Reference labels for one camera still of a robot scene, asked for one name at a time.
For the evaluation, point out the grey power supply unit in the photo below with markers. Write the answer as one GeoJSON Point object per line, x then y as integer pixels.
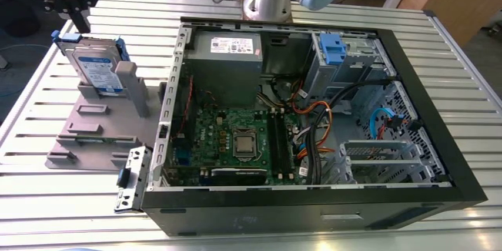
{"type": "Point", "coordinates": [223, 80]}

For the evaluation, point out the green motherboard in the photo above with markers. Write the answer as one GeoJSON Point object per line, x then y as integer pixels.
{"type": "Point", "coordinates": [207, 145]}

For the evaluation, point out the green RAM stick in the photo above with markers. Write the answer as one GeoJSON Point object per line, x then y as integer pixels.
{"type": "Point", "coordinates": [98, 140]}

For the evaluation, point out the grey metal drive cage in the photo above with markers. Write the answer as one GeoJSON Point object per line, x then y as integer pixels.
{"type": "Point", "coordinates": [345, 77]}

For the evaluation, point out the silver CPU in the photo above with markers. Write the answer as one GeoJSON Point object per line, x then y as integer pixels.
{"type": "Point", "coordinates": [245, 144]}

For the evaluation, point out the metal disk bay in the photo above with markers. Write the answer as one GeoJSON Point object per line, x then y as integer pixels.
{"type": "Point", "coordinates": [381, 162]}

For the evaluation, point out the black office chair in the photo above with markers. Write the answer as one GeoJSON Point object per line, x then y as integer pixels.
{"type": "Point", "coordinates": [19, 24]}

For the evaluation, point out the grey plastic parts rack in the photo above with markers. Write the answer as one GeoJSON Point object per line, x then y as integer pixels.
{"type": "Point", "coordinates": [114, 133]}

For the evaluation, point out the black graphics card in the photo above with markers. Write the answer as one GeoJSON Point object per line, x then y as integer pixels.
{"type": "Point", "coordinates": [239, 174]}

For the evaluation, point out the black RAM slot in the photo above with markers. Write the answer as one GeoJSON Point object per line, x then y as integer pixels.
{"type": "Point", "coordinates": [286, 145]}
{"type": "Point", "coordinates": [274, 145]}

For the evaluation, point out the CPU socket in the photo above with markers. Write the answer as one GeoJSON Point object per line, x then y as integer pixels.
{"type": "Point", "coordinates": [243, 131]}

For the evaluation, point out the metal expansion card retainer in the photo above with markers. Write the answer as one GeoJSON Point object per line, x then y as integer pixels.
{"type": "Point", "coordinates": [135, 174]}

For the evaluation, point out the blue plastic drive latch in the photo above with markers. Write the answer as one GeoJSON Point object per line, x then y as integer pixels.
{"type": "Point", "coordinates": [333, 48]}

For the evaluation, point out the hard disk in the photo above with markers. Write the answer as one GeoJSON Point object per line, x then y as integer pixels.
{"type": "Point", "coordinates": [96, 71]}

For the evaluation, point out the black open PC case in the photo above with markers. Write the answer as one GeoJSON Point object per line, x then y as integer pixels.
{"type": "Point", "coordinates": [274, 215]}

